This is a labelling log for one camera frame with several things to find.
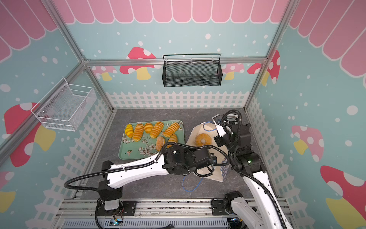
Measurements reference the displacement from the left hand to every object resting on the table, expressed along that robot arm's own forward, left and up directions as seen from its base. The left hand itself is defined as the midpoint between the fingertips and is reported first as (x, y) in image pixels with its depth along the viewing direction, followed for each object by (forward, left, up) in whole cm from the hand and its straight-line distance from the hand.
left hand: (189, 154), depth 68 cm
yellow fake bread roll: (+28, +44, -21) cm, 56 cm away
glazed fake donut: (+22, -8, -16) cm, 28 cm away
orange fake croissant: (+27, +37, -21) cm, 51 cm away
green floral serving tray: (+16, +30, -24) cm, 41 cm away
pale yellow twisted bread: (+29, +13, -20) cm, 38 cm away
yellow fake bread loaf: (+29, +24, -20) cm, 42 cm away
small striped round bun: (+31, +30, -20) cm, 47 cm away
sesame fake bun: (+18, +19, -19) cm, 32 cm away
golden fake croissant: (+23, +11, -21) cm, 33 cm away
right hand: (+12, -14, +9) cm, 20 cm away
